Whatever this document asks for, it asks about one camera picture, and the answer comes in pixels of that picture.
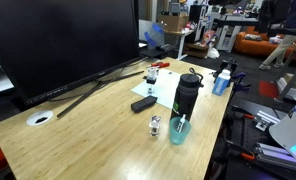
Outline red handled pliers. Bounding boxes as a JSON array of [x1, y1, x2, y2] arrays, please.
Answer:
[[150, 61, 171, 69]]

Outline white plastic bag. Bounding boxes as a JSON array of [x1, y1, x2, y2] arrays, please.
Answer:
[[206, 46, 221, 60]]

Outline blue black clamp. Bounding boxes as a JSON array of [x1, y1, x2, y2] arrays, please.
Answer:
[[231, 72, 252, 93]]

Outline aluminium rail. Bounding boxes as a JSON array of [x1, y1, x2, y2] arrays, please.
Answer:
[[254, 142, 296, 174]]

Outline teal plastic cup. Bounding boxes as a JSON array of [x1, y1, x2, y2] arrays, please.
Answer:
[[169, 116, 192, 146]]

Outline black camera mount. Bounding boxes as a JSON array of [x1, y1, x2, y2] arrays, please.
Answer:
[[217, 58, 239, 79]]

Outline large black monitor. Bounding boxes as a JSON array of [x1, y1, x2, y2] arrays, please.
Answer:
[[0, 0, 142, 107]]

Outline blue white container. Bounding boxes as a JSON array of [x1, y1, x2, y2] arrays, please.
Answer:
[[211, 68, 232, 97]]

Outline white side desk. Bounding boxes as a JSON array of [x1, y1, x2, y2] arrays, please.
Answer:
[[163, 29, 196, 61]]

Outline small white marker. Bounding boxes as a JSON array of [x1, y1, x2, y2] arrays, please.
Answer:
[[176, 113, 187, 133]]

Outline white paper sheet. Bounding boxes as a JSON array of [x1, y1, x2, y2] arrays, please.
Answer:
[[131, 68, 183, 110]]

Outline white tape roll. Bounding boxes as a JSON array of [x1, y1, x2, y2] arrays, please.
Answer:
[[25, 110, 54, 127]]

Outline tall glass bottle black band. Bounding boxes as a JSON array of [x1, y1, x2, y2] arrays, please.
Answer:
[[145, 66, 160, 95]]

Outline black eraser block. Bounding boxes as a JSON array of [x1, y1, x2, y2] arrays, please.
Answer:
[[130, 95, 159, 114]]

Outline orange sofa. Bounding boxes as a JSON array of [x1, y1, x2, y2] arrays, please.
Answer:
[[234, 25, 296, 57]]

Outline board with blue tape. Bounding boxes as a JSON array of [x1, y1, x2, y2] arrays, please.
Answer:
[[138, 19, 166, 51]]

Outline walking person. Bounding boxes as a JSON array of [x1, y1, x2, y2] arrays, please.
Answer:
[[258, 0, 296, 70]]

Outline cardboard box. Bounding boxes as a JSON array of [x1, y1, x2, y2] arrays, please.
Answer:
[[157, 13, 190, 33]]

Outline black water bottle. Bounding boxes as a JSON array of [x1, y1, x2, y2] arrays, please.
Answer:
[[169, 67, 205, 124]]

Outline black monitor stand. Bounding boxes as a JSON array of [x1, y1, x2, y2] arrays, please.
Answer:
[[56, 69, 145, 119]]

